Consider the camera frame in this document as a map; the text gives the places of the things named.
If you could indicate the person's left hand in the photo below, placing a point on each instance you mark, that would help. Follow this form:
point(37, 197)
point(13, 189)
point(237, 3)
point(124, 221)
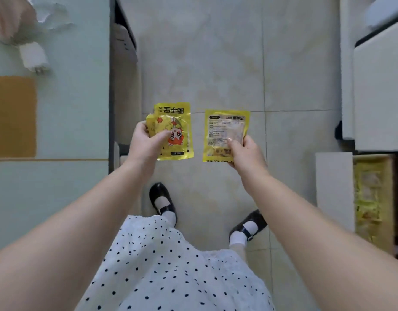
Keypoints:
point(142, 148)

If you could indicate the person's right hand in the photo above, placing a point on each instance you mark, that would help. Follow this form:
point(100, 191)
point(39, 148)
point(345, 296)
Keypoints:
point(249, 158)

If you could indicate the light wooden drawer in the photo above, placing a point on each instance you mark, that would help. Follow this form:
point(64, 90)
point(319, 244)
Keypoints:
point(333, 187)

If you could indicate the person's right forearm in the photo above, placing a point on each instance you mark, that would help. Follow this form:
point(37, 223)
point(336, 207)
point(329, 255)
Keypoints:
point(332, 255)

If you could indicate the person's left forearm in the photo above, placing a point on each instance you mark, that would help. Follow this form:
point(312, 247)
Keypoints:
point(56, 249)

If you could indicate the person's left black shoe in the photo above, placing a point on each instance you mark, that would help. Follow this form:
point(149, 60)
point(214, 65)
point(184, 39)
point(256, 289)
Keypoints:
point(160, 191)

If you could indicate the person's black shoe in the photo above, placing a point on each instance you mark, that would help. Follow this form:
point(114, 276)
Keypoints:
point(160, 191)
point(259, 218)

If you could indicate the person's right black shoe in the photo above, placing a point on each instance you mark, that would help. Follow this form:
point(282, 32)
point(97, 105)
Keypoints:
point(259, 218)

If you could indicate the person's left white sock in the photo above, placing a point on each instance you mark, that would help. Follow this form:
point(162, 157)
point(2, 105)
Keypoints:
point(169, 217)

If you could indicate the person's white sock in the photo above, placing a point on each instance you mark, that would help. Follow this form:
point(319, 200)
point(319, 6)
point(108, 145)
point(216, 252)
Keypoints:
point(237, 238)
point(169, 217)

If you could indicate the person's right white sock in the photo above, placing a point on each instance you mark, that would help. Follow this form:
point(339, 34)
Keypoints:
point(237, 238)

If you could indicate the white and black furniture unit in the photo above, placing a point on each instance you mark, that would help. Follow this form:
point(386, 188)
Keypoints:
point(124, 77)

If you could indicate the pale green glass table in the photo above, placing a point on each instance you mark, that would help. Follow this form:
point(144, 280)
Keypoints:
point(72, 110)

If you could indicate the white polka dot dress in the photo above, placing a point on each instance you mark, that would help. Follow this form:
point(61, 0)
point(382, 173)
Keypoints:
point(160, 272)

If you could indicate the white cabinet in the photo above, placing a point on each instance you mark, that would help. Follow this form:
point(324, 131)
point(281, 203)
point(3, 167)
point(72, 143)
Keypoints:
point(348, 61)

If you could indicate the white square charger adapter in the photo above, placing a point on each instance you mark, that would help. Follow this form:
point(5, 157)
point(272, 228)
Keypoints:
point(33, 56)

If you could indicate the pink fabric face mask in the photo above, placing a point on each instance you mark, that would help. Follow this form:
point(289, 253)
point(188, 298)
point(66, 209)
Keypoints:
point(10, 19)

